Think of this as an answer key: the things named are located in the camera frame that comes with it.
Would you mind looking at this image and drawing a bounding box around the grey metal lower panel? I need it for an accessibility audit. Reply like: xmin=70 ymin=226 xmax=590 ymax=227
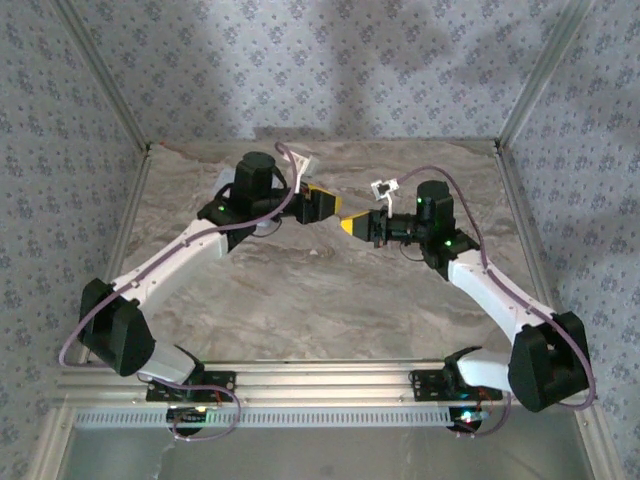
xmin=62 ymin=426 xmax=599 ymax=480

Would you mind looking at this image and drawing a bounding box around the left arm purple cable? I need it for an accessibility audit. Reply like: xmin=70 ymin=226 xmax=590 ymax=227
xmin=58 ymin=141 xmax=307 ymax=442

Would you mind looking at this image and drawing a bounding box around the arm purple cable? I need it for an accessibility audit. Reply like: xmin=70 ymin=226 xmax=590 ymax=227
xmin=58 ymin=141 xmax=307 ymax=442
xmin=384 ymin=166 xmax=598 ymax=440

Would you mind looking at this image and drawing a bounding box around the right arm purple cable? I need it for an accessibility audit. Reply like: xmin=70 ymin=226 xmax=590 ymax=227
xmin=384 ymin=166 xmax=598 ymax=440

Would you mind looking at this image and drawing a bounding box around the aluminium table side rail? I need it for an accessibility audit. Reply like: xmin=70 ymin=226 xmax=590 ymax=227
xmin=493 ymin=141 xmax=571 ymax=321
xmin=74 ymin=144 xmax=154 ymax=367

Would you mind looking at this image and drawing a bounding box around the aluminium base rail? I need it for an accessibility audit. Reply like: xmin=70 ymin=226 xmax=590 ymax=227
xmin=52 ymin=358 xmax=599 ymax=407

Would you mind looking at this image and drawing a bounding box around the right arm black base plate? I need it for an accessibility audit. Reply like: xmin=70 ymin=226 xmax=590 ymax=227
xmin=410 ymin=368 xmax=503 ymax=403

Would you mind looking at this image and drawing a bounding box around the aluminium frame post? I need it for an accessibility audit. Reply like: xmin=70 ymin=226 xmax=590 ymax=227
xmin=51 ymin=0 xmax=153 ymax=153
xmin=494 ymin=0 xmax=590 ymax=151

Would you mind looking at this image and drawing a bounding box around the slotted grey cable duct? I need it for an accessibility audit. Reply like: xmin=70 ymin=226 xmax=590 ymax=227
xmin=72 ymin=406 xmax=464 ymax=430

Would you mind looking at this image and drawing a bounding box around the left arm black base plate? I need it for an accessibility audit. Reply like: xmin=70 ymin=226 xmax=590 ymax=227
xmin=145 ymin=370 xmax=238 ymax=403

